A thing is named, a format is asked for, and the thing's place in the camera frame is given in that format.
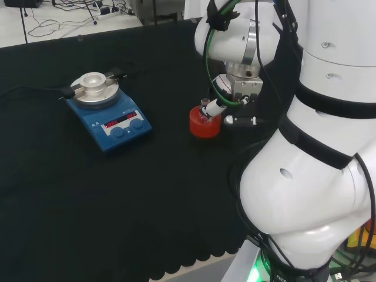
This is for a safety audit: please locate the clear round-bottom flask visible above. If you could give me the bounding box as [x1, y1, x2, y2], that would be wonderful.
[197, 98, 214, 123]

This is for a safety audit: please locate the yellow stop button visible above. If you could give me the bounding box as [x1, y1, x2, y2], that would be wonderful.
[347, 226, 365, 248]

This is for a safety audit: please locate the black heater power cable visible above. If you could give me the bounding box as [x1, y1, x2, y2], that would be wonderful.
[0, 85, 66, 102]

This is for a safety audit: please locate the orange flask ring stand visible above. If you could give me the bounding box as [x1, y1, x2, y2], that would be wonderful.
[189, 105, 222, 139]

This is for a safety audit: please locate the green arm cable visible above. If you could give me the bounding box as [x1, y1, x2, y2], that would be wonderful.
[203, 0, 245, 107]

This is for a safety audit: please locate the white power strip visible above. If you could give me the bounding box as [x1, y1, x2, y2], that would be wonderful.
[93, 6, 123, 21]

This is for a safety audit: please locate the black box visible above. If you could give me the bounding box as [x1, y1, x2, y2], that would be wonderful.
[3, 0, 43, 9]

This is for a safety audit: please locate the heater with blue base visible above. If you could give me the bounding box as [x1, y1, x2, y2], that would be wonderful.
[58, 66, 153, 156]

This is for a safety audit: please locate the black cloth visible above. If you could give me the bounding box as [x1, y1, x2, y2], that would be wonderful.
[0, 18, 294, 282]

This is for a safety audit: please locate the black tripod pole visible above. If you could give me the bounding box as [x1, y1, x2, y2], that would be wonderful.
[18, 0, 29, 45]

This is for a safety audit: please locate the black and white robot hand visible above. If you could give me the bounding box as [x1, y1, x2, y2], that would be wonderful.
[204, 73, 264, 127]

